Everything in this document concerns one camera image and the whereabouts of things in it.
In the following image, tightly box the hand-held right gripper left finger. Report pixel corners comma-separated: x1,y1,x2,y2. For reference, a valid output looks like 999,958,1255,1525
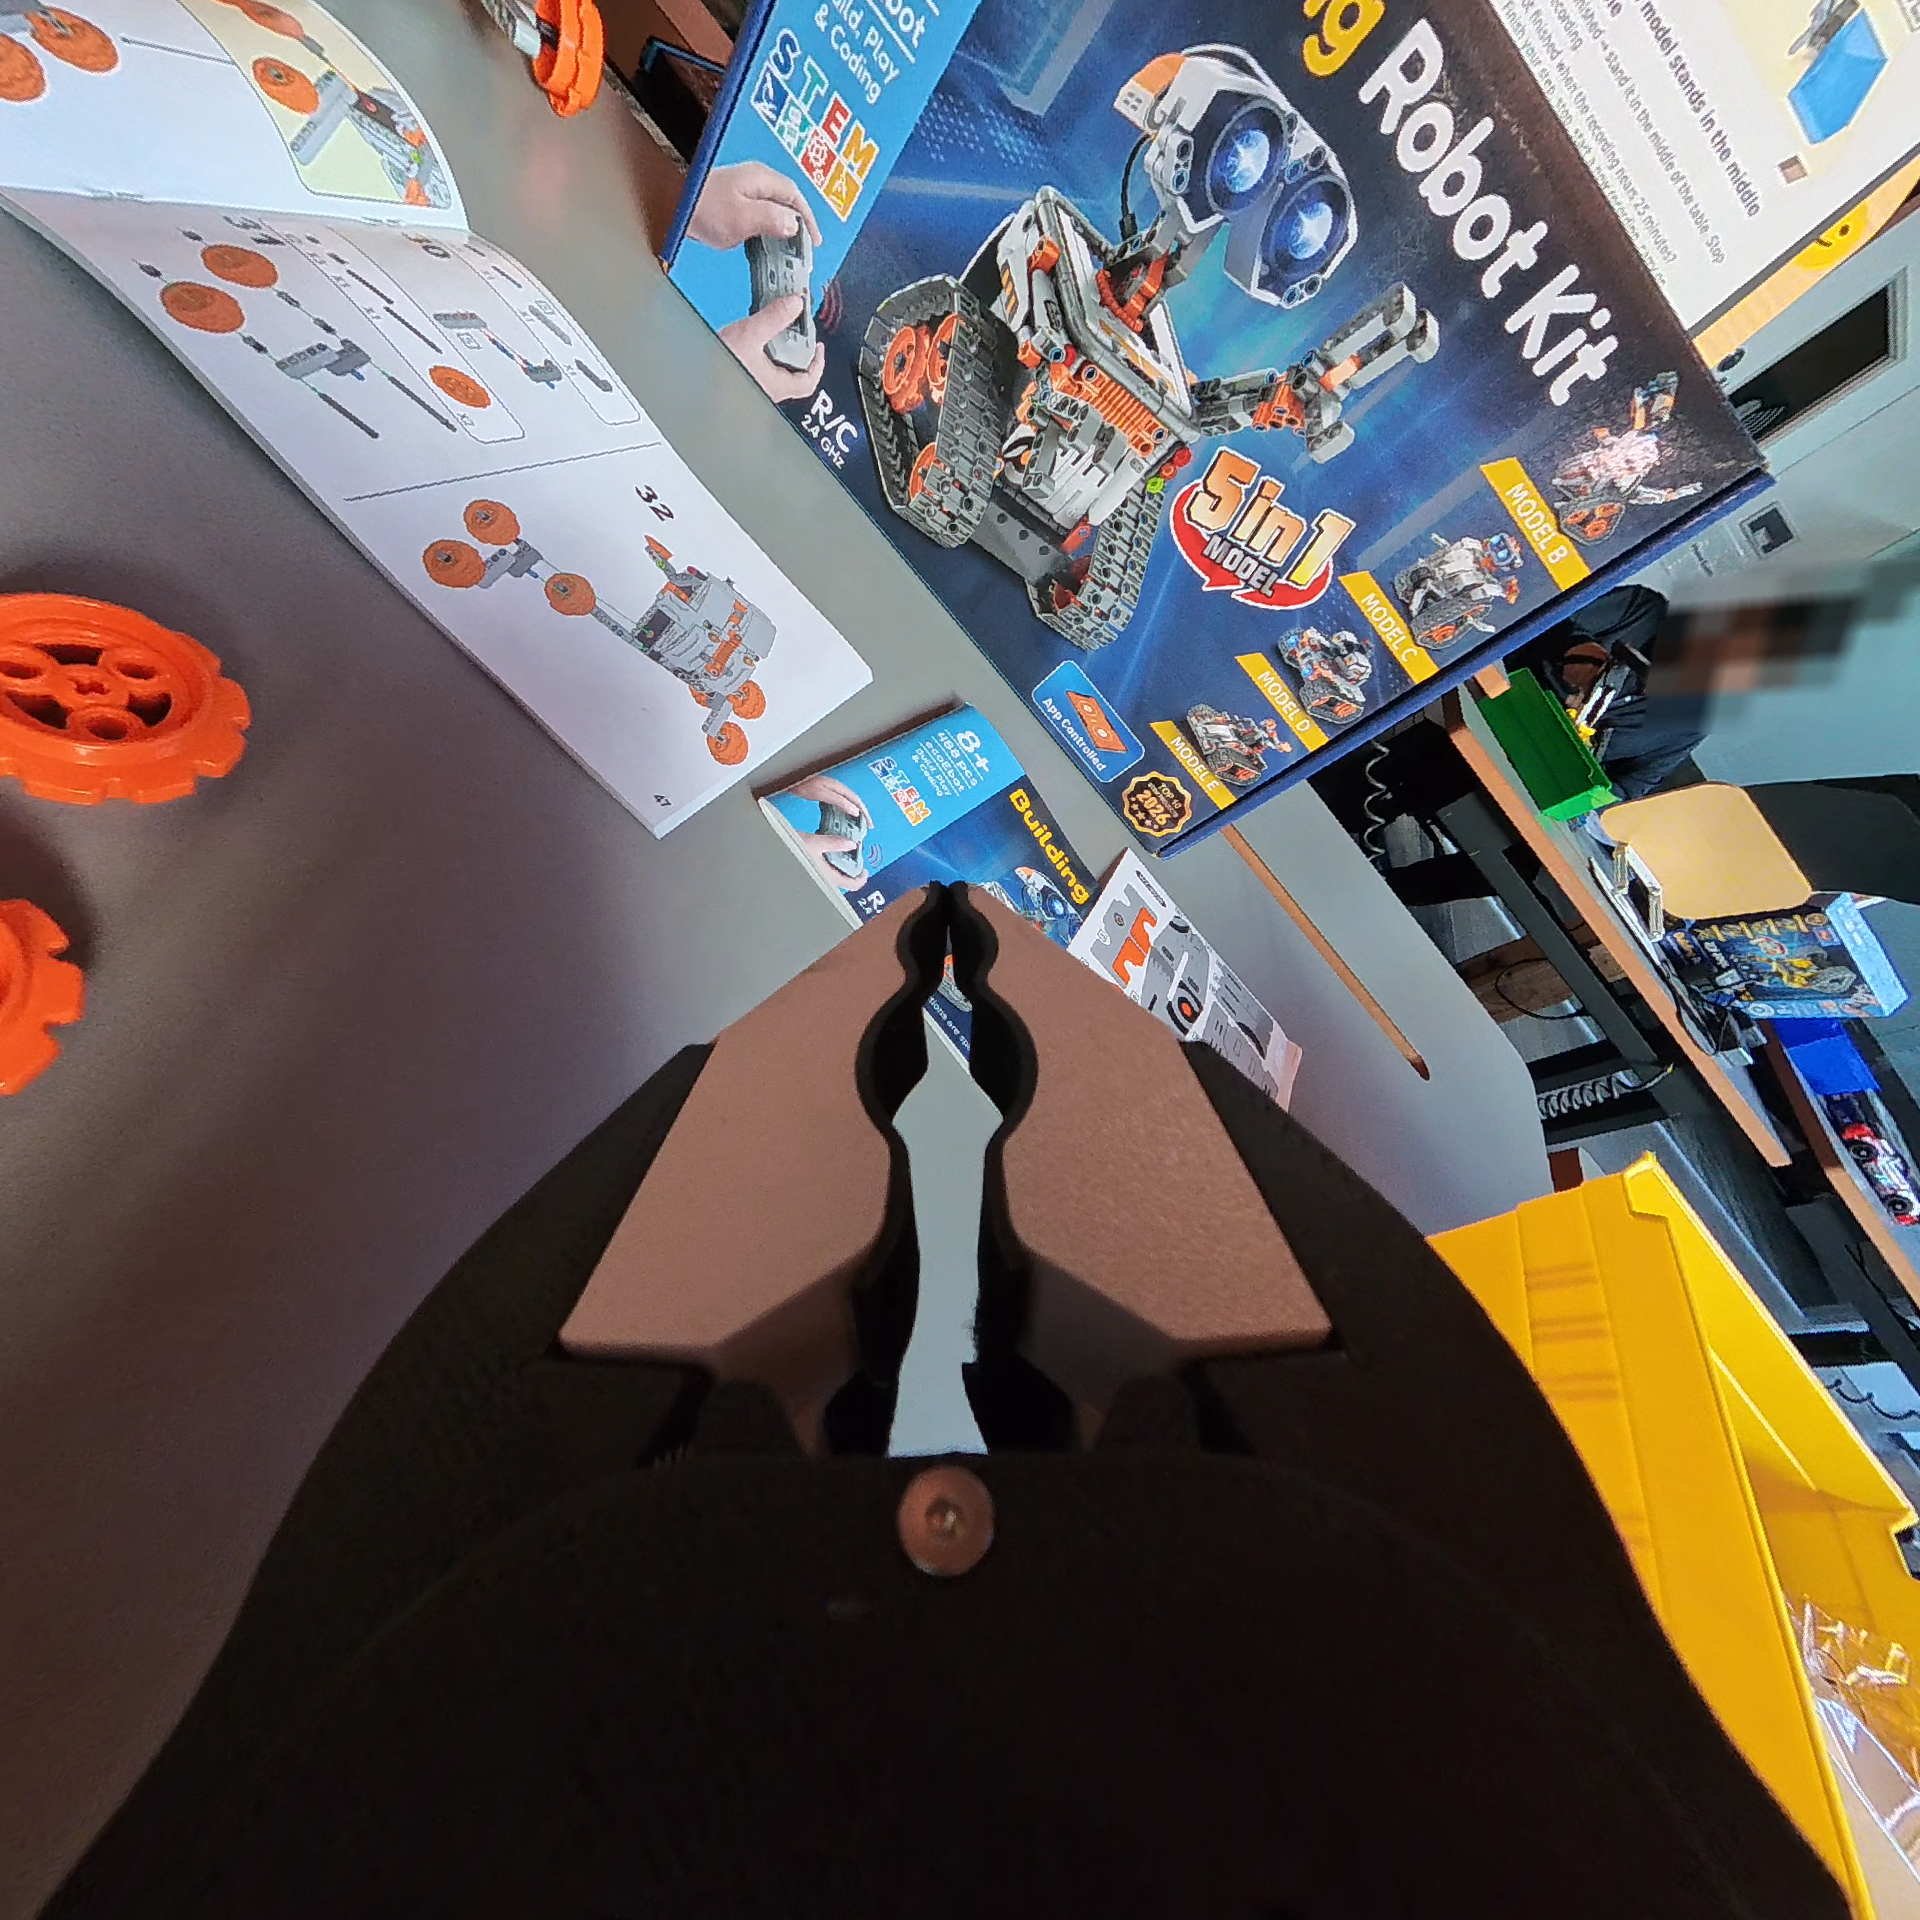
565,887,951,1459

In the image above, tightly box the partly built toy robot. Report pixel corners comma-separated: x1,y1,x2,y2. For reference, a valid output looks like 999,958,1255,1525
484,0,613,116

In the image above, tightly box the grey desk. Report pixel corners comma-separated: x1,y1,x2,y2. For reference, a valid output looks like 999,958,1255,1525
0,0,1563,1920

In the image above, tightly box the wooden office desk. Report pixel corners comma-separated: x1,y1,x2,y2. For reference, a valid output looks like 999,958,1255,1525
1364,694,1920,1286

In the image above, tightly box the thin wooden stick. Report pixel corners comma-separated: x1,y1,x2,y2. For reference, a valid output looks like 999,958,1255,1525
1217,824,1429,1071

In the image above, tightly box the blue cover booklet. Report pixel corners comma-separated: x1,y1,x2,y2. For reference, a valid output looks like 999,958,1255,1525
758,706,1097,1057

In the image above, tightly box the instruction booklet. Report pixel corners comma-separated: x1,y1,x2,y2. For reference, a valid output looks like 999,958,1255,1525
0,0,874,841

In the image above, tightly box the green plastic bin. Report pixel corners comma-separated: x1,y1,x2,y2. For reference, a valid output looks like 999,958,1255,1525
1466,664,1622,824

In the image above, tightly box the small yellow bin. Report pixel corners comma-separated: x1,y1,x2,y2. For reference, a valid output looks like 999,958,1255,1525
1421,1156,1920,1920

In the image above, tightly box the curled white poster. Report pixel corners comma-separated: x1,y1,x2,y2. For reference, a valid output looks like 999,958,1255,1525
1482,0,1920,332

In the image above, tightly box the white folded leaflet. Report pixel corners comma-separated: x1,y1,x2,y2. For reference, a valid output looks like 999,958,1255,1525
1072,855,1307,1107

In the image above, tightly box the orange toy wheel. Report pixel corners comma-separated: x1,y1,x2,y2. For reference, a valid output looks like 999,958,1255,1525
0,592,250,804
0,902,89,1095

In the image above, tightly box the blue robot kit box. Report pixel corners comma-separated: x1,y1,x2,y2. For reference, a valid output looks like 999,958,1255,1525
664,0,1776,859

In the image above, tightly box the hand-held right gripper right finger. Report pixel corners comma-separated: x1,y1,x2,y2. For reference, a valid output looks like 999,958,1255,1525
945,887,1331,1445

